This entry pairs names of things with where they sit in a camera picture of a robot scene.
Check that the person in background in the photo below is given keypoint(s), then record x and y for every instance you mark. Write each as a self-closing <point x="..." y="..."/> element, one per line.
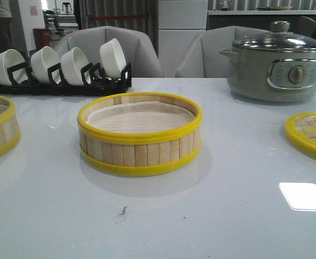
<point x="5" y="30"/>

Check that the black bowl rack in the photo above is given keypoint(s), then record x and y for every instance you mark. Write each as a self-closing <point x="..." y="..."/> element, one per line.
<point x="95" y="82"/>

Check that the glass pot lid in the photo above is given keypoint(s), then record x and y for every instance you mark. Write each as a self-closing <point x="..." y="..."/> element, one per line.
<point x="277" y="39"/>

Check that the white cabinet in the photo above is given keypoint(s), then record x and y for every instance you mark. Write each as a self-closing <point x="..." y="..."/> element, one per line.
<point x="178" y="23"/>

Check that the right grey chair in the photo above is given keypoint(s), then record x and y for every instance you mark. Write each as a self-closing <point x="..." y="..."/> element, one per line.
<point x="203" y="59"/>

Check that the grey electric cooking pot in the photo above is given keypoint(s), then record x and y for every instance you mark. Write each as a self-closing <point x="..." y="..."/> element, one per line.
<point x="275" y="76"/>

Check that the white bowl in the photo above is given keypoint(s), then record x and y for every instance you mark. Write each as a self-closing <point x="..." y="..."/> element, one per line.
<point x="41" y="61"/>
<point x="8" y="59"/>
<point x="71" y="64"/>
<point x="112" y="58"/>

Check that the woven bamboo steamer lid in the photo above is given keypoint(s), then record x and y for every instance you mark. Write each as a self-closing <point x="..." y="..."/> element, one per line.
<point x="300" y="130"/>

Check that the red bin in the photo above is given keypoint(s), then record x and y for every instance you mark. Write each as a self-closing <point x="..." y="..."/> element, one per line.
<point x="42" y="37"/>

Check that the white steamer liner paper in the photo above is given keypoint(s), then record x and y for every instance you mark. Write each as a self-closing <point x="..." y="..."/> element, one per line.
<point x="140" y="118"/>

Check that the grey chair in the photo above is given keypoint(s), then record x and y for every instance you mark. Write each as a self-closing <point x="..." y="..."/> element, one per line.
<point x="203" y="59"/>
<point x="136" y="46"/>

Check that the left grey chair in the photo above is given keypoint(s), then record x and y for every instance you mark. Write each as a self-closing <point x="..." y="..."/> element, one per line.
<point x="136" y="46"/>

